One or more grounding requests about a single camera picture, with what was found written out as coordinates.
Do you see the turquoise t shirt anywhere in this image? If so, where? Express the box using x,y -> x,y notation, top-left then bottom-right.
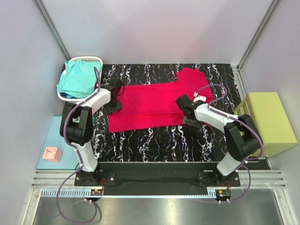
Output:
57,60 -> 102,98

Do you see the red t shirt in basket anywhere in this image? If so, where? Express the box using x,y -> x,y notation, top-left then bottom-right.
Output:
61,63 -> 66,73

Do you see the blue t shirt in basket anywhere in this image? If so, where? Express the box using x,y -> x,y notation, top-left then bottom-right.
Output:
60,92 -> 76,99

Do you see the white laundry basket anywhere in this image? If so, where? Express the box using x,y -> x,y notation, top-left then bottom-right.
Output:
57,56 -> 103,103

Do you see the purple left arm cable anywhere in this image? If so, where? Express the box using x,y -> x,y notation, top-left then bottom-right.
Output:
57,66 -> 104,223

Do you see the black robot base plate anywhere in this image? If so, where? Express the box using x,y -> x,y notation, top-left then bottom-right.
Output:
75,162 -> 240,197

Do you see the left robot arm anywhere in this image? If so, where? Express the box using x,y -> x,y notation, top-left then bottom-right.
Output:
60,78 -> 125,186

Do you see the pink t shirt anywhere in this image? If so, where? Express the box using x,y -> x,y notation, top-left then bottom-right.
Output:
108,68 -> 214,133

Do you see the yellow green drawer box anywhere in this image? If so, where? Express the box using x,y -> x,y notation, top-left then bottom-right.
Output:
234,92 -> 298,157

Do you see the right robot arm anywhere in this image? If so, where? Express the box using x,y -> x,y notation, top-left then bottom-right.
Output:
176,95 -> 263,186

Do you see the pink numbered block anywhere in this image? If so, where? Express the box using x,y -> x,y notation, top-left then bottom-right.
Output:
42,147 -> 62,163

